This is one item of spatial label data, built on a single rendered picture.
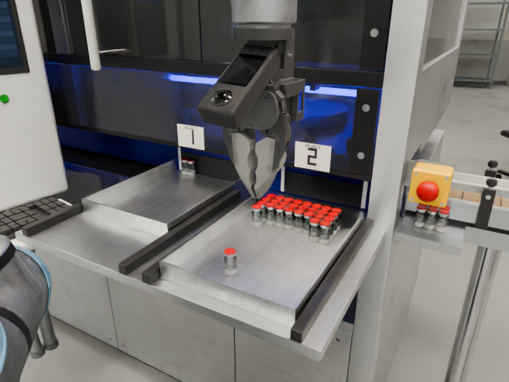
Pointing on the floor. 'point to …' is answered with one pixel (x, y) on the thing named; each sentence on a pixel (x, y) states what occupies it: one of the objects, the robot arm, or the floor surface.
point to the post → (389, 173)
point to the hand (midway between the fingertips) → (254, 191)
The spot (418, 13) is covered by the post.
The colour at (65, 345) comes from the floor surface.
